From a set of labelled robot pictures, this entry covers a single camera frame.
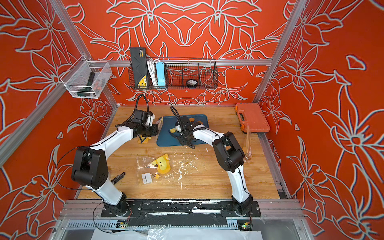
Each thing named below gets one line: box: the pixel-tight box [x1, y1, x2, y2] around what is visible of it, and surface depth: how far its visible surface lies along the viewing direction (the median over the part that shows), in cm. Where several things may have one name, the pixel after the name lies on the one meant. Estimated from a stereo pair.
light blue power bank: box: [156, 62, 165, 87], surface depth 92 cm
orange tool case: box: [235, 103, 271, 134], surface depth 109 cm
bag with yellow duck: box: [136, 153, 174, 186], surface depth 86 cm
